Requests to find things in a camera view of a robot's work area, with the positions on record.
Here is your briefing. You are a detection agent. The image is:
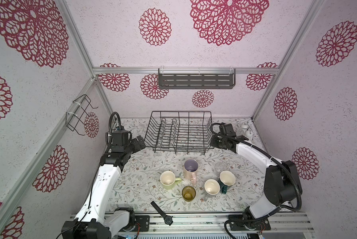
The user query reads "white alarm clock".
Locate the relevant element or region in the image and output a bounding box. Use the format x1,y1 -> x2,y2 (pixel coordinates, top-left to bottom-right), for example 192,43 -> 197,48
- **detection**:
237,122 -> 253,140

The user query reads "dark green mug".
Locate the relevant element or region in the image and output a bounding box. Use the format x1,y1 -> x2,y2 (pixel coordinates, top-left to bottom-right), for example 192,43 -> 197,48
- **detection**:
218,171 -> 236,194

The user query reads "light green mug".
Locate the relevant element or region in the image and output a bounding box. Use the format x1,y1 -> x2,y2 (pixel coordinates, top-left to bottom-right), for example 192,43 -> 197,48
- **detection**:
159,171 -> 182,190

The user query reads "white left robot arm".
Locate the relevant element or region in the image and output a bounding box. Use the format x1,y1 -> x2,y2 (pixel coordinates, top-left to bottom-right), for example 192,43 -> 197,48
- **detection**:
60,127 -> 146,239

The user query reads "clear glass cup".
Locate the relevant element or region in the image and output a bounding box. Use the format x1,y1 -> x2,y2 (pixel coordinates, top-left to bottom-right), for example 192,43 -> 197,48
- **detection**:
214,162 -> 228,177

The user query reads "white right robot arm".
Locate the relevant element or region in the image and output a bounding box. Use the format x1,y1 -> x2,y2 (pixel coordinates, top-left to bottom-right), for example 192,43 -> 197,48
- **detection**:
210,122 -> 302,230

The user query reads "black wire wall holder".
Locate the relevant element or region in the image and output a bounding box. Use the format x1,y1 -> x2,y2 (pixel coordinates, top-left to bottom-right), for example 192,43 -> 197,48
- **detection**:
65,94 -> 98,136

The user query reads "pink tall mug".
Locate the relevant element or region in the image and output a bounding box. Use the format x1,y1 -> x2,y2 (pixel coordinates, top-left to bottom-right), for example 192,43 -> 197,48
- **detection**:
183,159 -> 199,185

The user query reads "black wristwatch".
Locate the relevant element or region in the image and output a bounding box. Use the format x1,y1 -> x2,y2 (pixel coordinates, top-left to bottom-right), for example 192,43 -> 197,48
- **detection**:
151,201 -> 173,226

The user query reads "grey wall shelf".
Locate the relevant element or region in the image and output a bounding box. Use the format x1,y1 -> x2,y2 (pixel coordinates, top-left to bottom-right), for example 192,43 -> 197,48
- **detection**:
157,69 -> 236,90

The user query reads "amber glass cup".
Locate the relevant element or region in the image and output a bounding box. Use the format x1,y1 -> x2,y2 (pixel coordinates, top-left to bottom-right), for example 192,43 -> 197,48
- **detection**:
181,186 -> 196,202

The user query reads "black wire dish rack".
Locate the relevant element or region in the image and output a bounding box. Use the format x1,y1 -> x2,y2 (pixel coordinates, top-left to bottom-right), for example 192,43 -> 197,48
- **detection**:
145,111 -> 214,154

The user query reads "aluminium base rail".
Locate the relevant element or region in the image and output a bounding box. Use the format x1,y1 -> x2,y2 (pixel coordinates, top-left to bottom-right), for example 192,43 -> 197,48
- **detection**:
67,211 -> 316,239

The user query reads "white cup grey handle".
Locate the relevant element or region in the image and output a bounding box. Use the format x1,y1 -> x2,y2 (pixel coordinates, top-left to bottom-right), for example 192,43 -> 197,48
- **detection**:
204,179 -> 220,201

